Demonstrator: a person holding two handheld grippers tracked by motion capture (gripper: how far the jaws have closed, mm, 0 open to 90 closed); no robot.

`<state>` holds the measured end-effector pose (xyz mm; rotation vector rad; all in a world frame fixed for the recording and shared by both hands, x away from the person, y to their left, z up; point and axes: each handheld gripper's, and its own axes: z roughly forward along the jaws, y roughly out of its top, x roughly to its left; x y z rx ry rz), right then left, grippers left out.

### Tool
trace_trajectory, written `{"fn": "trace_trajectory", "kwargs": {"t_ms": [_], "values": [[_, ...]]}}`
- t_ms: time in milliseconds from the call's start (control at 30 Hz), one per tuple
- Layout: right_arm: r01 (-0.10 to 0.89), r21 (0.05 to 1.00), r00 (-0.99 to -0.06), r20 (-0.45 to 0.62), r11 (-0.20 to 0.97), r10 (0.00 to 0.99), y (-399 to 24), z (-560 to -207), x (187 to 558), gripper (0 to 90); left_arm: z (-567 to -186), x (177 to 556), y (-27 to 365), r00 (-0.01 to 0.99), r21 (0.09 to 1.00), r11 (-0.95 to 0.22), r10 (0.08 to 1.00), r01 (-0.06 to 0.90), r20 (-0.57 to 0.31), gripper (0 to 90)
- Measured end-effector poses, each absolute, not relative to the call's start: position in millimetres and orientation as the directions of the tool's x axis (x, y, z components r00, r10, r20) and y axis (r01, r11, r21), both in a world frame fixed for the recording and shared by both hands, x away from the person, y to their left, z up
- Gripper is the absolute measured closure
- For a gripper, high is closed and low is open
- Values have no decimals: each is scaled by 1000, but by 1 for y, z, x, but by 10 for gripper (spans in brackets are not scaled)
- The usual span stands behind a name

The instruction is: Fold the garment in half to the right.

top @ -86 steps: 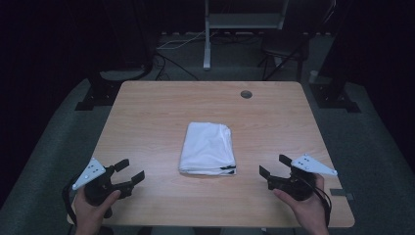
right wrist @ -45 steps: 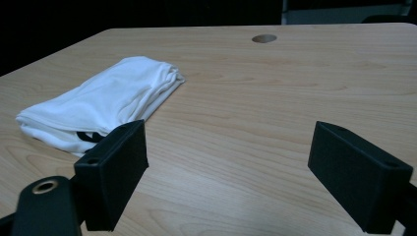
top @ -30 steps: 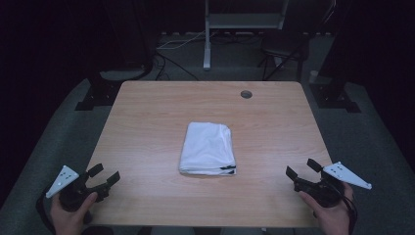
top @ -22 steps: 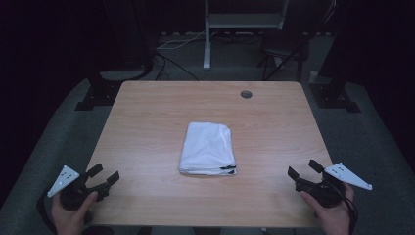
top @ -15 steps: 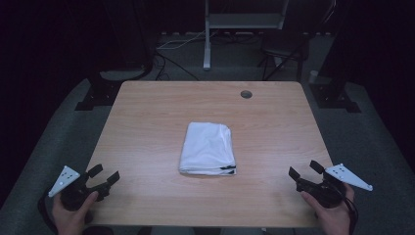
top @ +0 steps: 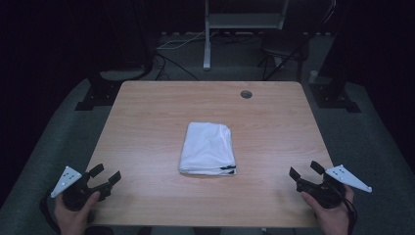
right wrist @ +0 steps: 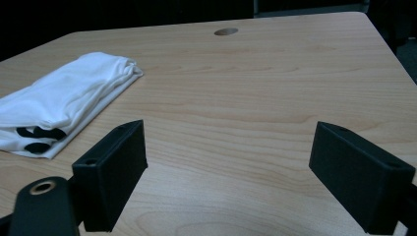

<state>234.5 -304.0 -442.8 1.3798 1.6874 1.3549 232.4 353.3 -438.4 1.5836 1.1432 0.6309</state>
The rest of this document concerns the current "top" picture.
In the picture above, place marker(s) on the black stand base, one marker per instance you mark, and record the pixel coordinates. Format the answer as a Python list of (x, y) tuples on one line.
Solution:
[(332, 96), (98, 94)]

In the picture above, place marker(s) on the grey round table grommet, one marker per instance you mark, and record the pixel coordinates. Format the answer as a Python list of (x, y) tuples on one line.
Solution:
[(246, 94)]

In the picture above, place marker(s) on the black chair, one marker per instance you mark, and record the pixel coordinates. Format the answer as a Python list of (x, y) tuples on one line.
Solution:
[(284, 44)]

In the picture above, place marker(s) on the white printed tank top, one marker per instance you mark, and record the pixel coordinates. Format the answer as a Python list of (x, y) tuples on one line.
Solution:
[(207, 150)]

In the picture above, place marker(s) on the white metal stand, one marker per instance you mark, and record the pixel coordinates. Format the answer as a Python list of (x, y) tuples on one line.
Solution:
[(207, 49)]

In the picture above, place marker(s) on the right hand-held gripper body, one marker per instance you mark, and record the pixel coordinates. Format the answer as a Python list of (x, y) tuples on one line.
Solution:
[(349, 178)]

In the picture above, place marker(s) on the person's left hand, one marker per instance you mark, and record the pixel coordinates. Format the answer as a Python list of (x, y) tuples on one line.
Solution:
[(73, 222)]

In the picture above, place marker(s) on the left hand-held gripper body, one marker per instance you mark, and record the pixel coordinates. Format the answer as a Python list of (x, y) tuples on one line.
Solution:
[(67, 179)]

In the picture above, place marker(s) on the person's right hand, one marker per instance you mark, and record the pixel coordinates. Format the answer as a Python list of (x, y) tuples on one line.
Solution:
[(332, 222)]

